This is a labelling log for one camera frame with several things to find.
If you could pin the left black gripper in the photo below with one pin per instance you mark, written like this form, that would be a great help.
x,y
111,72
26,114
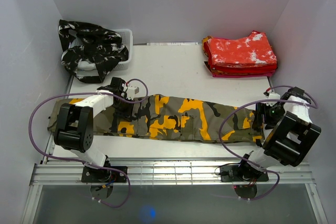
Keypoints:
x,y
126,115

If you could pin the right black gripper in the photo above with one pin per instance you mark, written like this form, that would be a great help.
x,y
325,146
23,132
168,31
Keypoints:
x,y
261,108

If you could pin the orange green camouflage trousers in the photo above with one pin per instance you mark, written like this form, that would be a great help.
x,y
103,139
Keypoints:
x,y
161,117

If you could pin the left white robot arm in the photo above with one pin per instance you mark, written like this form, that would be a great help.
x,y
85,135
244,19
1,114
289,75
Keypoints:
x,y
74,125

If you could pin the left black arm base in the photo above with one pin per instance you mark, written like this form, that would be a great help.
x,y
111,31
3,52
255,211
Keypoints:
x,y
118,176

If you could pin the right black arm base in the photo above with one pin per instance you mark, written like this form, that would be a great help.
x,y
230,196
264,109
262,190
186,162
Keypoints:
x,y
234,173

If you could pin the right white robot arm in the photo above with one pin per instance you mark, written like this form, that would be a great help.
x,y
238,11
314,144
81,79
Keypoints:
x,y
288,130

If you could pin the red folded trousers stack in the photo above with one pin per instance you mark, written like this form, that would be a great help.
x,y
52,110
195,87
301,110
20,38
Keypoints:
x,y
236,72

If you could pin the black white camouflage trousers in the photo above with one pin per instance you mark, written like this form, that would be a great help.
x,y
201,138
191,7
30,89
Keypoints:
x,y
66,32

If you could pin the white plastic basket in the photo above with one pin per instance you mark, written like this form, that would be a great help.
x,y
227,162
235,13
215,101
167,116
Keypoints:
x,y
100,50

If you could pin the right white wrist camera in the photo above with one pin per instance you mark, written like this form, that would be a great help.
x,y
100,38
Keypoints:
x,y
272,97

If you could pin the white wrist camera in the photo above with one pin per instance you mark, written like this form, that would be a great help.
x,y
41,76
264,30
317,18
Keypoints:
x,y
272,97
129,92

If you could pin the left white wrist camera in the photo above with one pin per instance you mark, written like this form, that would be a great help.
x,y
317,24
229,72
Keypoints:
x,y
129,92

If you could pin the aluminium rail frame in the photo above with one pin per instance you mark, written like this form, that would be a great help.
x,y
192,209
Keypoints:
x,y
161,172

